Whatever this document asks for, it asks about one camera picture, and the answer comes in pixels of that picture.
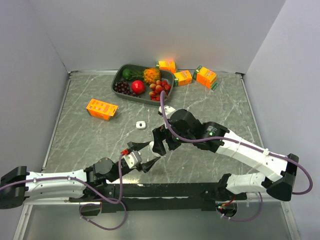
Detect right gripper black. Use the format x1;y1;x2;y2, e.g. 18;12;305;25
152;121;194;155

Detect white gold-rimmed charging case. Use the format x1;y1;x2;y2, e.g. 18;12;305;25
135;121;147;130

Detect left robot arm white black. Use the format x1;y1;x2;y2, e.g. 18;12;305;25
0;141;162;209

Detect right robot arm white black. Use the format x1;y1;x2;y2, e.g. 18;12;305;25
149;105;299;202

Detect red lychee bunch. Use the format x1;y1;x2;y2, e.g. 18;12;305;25
149;80;172;102

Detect orange box front left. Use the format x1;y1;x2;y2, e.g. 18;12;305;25
86;98;118;121

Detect orange box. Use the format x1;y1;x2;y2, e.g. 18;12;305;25
86;98;118;121
155;61;177;74
173;70;193;87
192;65;218;90

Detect red pomegranate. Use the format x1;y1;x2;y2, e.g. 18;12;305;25
131;80;146;95

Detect dark grey fruit tray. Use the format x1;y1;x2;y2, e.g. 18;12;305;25
111;63;175;106

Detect dark grape bunch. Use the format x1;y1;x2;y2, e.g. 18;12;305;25
113;80;139;98

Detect orange spiky fruit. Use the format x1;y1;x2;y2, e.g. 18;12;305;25
142;68;161;85

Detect orange box middle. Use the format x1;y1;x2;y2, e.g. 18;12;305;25
173;70;193;87

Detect green herb sprig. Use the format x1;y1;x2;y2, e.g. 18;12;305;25
130;70;144;80

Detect green fruit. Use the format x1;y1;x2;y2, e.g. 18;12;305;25
122;68;133;81

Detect orange box back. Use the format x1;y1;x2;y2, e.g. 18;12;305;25
155;61;177;74

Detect orange box right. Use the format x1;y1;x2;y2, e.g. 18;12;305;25
192;65;218;90

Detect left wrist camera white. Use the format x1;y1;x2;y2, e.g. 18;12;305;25
122;151;142;169

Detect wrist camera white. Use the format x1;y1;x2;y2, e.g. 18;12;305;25
122;151;142;169
158;105;176;119

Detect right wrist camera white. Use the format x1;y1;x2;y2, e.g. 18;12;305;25
158;105;176;119

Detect aluminium frame left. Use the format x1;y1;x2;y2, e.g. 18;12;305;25
13;72;73;240

